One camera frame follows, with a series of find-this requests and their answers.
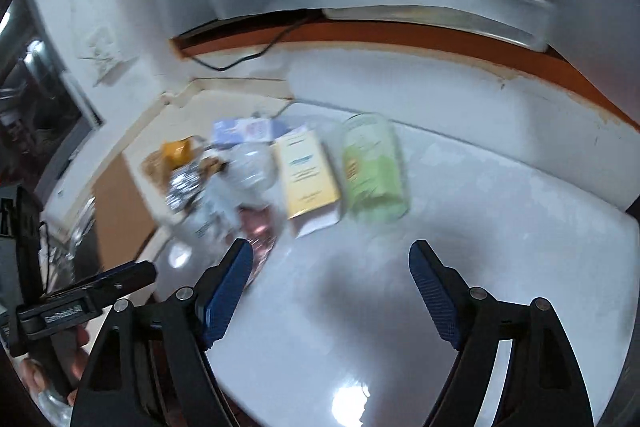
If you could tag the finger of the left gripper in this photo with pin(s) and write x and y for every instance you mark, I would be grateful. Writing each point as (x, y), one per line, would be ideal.
(85, 300)

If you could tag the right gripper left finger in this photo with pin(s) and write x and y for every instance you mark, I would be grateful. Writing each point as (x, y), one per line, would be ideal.
(148, 366)

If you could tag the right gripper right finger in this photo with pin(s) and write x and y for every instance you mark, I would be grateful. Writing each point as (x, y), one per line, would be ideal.
(544, 384)

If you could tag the brown cardboard sheet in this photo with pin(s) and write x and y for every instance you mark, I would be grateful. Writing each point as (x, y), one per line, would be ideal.
(124, 224)

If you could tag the silver foil wrapper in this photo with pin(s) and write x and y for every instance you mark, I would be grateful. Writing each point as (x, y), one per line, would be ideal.
(184, 186)

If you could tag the orange snack wrapper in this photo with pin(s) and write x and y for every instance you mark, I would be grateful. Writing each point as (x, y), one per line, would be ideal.
(176, 154)

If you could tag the pink round lid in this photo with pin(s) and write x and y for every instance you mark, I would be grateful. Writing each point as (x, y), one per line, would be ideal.
(258, 228)

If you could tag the clear plastic bottle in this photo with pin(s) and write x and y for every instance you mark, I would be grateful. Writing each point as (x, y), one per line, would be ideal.
(251, 166)

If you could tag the yellow white box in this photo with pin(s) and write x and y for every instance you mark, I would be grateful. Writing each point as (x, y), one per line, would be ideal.
(312, 198)

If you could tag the purple white box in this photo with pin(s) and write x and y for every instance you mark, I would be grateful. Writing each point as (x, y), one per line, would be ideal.
(231, 132)

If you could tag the green glass jar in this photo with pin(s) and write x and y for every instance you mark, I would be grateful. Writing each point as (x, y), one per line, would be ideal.
(372, 165)

